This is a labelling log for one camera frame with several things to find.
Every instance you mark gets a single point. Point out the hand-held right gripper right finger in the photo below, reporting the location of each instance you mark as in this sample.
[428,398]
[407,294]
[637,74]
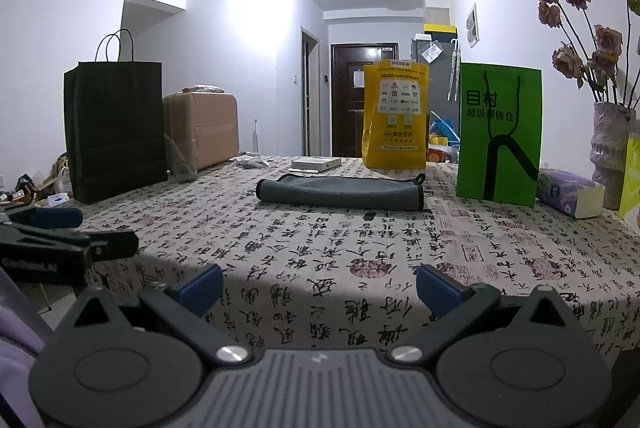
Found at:
[440,290]

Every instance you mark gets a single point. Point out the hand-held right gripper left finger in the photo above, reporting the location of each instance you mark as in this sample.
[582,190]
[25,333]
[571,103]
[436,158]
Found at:
[200,284]

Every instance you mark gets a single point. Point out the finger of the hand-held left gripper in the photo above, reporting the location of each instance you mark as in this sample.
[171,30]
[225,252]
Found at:
[50,217]
[112,244]

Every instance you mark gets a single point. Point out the grey towel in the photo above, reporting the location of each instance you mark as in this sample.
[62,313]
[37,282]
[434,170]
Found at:
[340,194]

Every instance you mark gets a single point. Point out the pile of floor clutter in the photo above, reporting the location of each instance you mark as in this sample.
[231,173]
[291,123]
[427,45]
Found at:
[40,183]

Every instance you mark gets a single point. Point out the person's purple clothing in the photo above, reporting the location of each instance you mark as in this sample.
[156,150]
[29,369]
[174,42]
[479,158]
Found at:
[17,348]

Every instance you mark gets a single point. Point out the small black object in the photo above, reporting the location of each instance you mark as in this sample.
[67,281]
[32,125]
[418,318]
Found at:
[369,214]

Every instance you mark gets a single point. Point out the black paper bag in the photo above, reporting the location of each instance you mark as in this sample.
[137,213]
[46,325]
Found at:
[115,133]

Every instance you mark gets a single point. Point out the clear drinking glass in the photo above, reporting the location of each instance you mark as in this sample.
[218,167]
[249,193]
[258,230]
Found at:
[182,161]

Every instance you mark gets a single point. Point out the calligraphy printed tablecloth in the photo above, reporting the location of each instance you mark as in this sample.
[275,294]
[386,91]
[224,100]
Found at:
[320,248]

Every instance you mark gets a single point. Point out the crumpled white paper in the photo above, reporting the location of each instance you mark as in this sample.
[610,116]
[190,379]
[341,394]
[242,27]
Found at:
[251,160]

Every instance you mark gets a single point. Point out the beige suitcase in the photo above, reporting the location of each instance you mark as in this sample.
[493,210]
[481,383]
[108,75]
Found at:
[205,128]

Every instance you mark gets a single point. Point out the purple tissue pack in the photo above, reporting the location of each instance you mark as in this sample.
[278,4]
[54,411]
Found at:
[570,193]

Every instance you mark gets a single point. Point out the blue plastic bag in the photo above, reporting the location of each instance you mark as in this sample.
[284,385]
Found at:
[444,128]

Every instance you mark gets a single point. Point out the green paper bag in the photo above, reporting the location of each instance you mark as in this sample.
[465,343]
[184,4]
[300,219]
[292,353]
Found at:
[495,133]

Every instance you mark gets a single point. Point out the white flat box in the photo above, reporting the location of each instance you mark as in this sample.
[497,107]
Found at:
[316,164]

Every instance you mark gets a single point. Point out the yellow printed bag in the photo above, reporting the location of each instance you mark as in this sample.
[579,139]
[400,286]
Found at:
[395,118]

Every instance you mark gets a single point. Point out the dark wooden door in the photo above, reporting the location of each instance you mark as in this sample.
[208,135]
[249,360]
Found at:
[348,103]

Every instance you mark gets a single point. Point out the grey refrigerator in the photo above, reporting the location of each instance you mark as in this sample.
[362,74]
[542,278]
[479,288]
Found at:
[442,78]

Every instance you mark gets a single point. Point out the grey textured vase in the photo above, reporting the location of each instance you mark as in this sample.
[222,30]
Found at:
[607,148]

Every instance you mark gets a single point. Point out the yellow-green bag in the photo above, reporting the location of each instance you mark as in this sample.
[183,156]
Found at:
[631,178]

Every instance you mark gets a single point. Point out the yellow box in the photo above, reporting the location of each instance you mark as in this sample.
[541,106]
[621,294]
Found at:
[440,29]

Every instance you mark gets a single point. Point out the dried roses bouquet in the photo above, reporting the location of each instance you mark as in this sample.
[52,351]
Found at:
[600,43]

